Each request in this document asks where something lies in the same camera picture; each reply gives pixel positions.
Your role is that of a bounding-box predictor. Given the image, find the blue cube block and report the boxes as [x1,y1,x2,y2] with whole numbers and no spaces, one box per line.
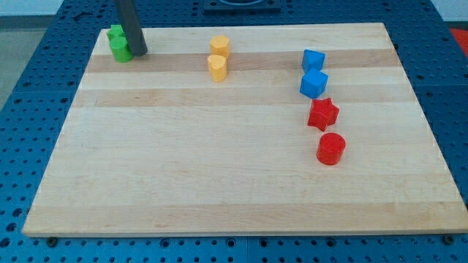
[299,69,328,99]

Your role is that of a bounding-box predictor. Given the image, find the red star block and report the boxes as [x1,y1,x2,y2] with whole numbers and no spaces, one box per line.
[308,98,339,132]

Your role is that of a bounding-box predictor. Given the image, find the red cylinder block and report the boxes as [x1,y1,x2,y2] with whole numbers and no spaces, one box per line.
[316,133,346,165]

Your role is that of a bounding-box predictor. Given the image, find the green cylinder block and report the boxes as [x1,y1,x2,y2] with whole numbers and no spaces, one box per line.
[110,37,133,63]

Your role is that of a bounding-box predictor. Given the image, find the light wooden board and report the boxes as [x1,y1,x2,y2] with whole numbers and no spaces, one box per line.
[23,23,467,237]

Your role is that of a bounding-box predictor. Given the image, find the grey cylindrical robot pointer rod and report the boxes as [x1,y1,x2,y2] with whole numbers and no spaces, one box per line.
[114,0,148,57]

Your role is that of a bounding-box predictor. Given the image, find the green star block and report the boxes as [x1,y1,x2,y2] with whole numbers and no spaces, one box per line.
[106,24,125,41]

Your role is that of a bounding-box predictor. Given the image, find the yellow hexagon block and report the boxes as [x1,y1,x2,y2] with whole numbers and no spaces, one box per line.
[210,35,230,58]

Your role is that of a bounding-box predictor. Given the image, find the blue triangle block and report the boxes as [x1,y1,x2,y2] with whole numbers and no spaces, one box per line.
[301,49,326,73]

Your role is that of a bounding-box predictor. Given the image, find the dark robot base mount plate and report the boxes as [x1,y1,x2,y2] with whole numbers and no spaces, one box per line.
[202,0,282,15]

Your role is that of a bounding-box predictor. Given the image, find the yellow heart block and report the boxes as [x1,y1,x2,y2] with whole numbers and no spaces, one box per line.
[207,55,227,83]

